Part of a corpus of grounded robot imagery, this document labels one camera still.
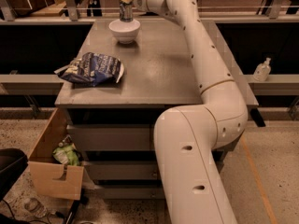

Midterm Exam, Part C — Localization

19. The clear sanitizer pump bottle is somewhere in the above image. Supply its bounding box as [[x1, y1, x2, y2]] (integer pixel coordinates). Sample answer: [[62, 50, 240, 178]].
[[253, 57, 271, 82]]

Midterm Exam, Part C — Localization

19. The redbull can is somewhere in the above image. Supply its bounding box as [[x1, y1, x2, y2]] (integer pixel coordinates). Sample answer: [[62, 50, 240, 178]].
[[120, 1, 133, 22]]

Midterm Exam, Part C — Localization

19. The cardboard box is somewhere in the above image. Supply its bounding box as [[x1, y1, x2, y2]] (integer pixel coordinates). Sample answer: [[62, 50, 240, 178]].
[[28, 108, 83, 200]]

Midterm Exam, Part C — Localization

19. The top grey drawer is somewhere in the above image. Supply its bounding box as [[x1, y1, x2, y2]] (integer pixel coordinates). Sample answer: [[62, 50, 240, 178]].
[[67, 124, 153, 152]]

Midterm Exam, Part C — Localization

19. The green snack bag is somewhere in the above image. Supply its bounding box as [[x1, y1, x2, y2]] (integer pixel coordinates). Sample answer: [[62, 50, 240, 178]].
[[52, 145, 80, 166]]

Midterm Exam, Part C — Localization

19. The blue chip bag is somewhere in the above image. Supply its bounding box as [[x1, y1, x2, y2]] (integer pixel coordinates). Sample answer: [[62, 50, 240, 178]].
[[54, 52, 124, 87]]

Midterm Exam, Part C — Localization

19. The grey drawer cabinet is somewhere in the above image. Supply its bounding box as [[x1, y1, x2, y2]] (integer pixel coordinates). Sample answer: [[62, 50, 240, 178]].
[[55, 18, 259, 201]]

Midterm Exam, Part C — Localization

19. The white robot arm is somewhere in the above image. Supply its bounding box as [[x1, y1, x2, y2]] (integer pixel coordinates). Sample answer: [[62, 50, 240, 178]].
[[121, 0, 248, 224]]

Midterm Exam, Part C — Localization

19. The white bowl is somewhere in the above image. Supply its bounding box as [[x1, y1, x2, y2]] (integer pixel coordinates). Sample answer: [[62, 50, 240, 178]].
[[109, 20, 141, 44]]

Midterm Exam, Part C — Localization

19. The clear plastic bottle on floor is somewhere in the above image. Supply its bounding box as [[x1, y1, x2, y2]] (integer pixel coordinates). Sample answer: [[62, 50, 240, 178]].
[[23, 198, 47, 218]]

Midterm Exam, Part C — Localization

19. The bottom grey drawer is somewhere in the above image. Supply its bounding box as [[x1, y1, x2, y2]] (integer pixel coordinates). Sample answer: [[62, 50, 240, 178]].
[[95, 185, 164, 200]]

